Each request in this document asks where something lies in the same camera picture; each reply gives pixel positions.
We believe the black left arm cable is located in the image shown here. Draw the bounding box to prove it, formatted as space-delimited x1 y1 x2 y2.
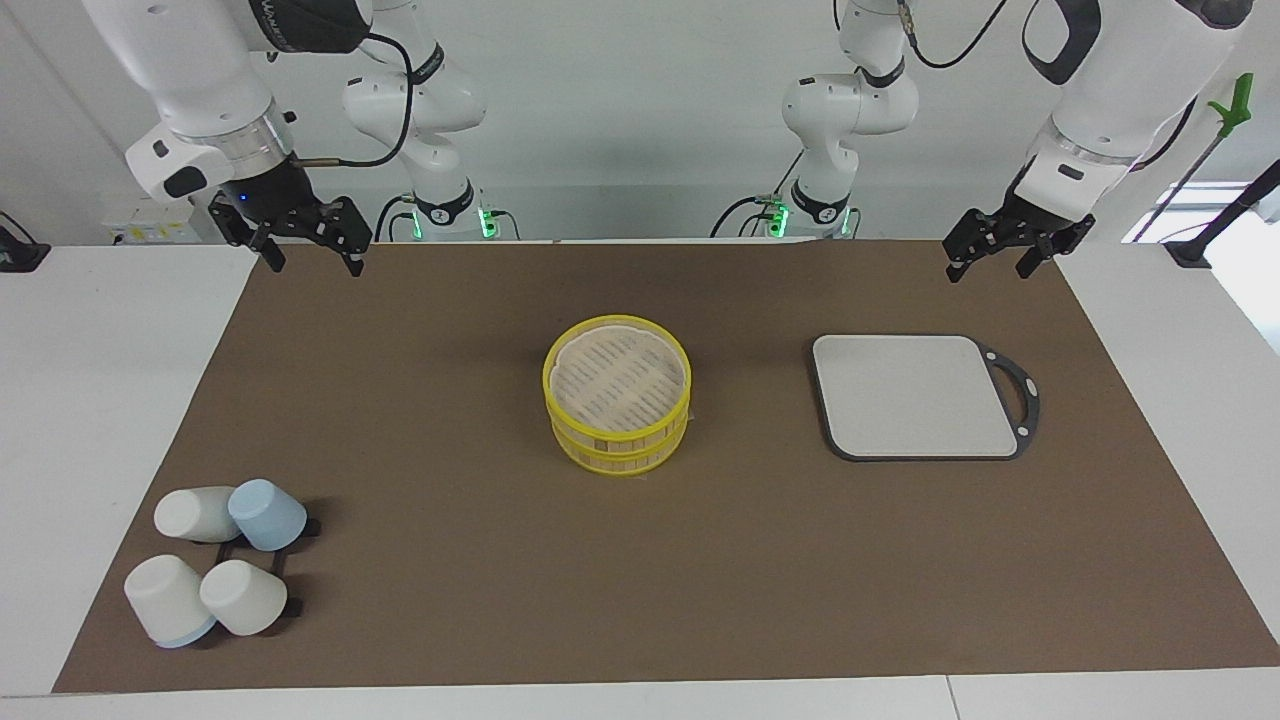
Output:
897 0 1201 166

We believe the brown table mat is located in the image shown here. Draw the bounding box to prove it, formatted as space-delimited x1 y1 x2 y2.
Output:
52 240 1280 694

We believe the grey cutting board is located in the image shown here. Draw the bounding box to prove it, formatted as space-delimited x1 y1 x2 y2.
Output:
811 333 1042 463

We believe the yellow bamboo steamer basket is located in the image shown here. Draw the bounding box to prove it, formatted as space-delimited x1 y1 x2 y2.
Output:
550 400 693 478

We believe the white power box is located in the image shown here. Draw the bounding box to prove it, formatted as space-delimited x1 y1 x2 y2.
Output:
100 195 226 247

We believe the white ceramic cup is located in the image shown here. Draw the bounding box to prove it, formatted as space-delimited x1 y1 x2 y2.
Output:
199 559 289 637
153 486 241 543

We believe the black stand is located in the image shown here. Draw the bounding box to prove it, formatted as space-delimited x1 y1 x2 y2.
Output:
1165 160 1280 269

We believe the green-tipped grey rod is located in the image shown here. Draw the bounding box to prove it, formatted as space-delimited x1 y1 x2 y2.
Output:
1140 72 1256 241

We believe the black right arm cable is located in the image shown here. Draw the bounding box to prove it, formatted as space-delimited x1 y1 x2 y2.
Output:
295 30 416 169

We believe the black cup rack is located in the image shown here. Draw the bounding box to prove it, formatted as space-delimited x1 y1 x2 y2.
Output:
205 515 323 646

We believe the black base cable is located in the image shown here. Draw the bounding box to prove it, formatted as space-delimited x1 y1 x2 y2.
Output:
375 193 416 242
710 150 806 239

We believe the black clamp block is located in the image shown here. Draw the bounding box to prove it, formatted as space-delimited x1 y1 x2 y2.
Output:
0 210 51 273

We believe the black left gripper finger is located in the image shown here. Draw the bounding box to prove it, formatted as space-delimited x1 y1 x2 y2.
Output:
943 210 993 284
1015 238 1066 279

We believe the light blue cup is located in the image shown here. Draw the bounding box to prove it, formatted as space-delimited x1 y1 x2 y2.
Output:
228 479 309 552

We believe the white cup blue rim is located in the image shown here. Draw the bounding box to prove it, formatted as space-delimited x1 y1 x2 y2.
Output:
124 555 218 649

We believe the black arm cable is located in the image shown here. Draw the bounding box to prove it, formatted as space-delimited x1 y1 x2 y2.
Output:
897 0 1201 166
295 30 416 169

